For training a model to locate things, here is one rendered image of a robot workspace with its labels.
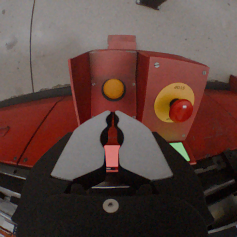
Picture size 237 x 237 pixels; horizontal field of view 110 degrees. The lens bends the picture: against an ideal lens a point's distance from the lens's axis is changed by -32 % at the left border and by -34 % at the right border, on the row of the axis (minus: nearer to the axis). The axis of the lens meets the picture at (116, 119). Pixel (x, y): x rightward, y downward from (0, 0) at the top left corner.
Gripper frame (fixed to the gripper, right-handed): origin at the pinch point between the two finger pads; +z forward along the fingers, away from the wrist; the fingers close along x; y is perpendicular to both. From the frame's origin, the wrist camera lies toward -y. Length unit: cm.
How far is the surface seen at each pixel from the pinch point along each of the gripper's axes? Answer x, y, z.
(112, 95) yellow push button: -0.3, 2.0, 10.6
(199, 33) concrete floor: 68, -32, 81
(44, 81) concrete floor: -60, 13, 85
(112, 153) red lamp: -0.2, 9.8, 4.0
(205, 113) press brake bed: 44, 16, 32
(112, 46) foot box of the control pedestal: -1, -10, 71
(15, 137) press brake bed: -47, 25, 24
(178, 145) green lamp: 12.7, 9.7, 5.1
